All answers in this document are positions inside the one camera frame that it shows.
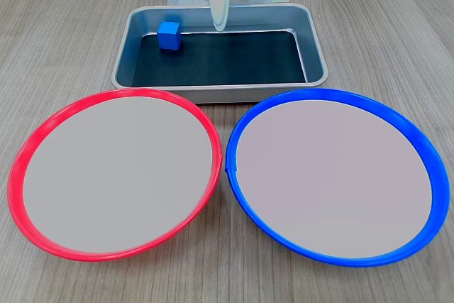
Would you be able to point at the blue cube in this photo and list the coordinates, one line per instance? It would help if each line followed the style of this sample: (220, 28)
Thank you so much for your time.
(169, 35)

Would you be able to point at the black tray mat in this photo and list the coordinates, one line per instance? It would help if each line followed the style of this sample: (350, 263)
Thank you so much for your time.
(220, 58)

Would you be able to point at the steel tray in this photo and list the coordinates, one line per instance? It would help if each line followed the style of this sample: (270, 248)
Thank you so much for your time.
(315, 51)

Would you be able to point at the red-rimmed white plate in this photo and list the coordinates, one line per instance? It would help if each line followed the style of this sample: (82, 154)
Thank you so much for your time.
(117, 175)

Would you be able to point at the blue-rimmed white plate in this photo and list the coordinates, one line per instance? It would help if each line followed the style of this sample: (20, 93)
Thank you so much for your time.
(333, 179)

